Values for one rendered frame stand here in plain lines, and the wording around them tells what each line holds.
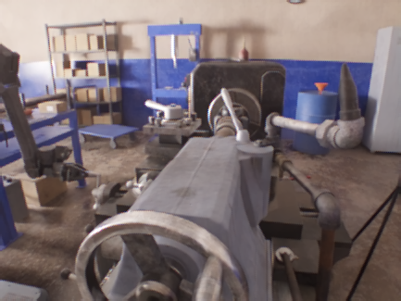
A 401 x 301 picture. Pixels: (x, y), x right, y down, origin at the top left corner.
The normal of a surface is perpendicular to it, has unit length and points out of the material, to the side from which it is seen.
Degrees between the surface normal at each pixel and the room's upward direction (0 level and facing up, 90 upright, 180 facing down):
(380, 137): 90
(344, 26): 90
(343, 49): 90
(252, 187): 79
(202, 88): 90
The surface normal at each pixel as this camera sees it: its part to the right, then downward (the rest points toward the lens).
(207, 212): 0.00, -0.95
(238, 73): -0.20, 0.32
